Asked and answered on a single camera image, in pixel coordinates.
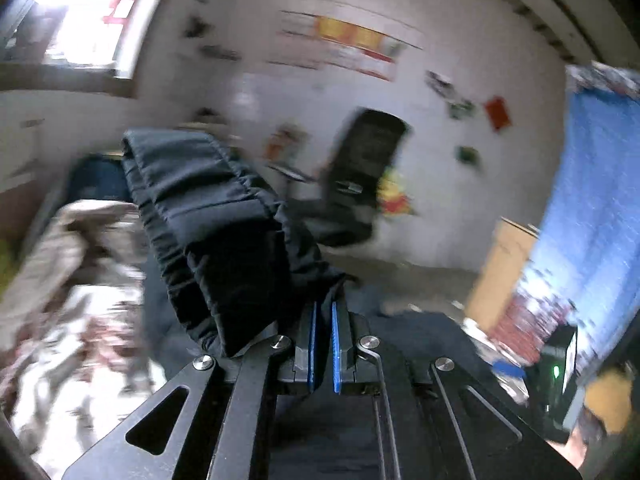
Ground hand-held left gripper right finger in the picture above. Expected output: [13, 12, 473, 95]
[331, 301, 583, 480]

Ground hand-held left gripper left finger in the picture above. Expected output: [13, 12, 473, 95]
[62, 302, 321, 480]

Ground black pants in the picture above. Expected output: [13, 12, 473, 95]
[122, 127, 496, 480]

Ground blue printed curtain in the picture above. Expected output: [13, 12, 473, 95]
[492, 60, 640, 376]

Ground black office chair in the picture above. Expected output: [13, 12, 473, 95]
[270, 107, 413, 248]

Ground patterned beige blanket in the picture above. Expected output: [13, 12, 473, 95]
[0, 200, 166, 461]

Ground red envelope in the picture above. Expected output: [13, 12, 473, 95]
[482, 95, 513, 133]

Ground blue cloth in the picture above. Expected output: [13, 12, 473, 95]
[70, 155, 133, 203]

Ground window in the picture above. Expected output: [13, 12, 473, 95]
[0, 0, 181, 81]

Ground yellow bear wall poster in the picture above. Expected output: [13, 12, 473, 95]
[375, 167, 418, 218]

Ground cluster of wall photos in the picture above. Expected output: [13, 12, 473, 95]
[425, 70, 476, 121]

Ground group of certificate wall posters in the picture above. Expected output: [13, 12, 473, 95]
[267, 10, 423, 83]

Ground black wall item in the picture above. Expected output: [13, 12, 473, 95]
[182, 15, 211, 38]

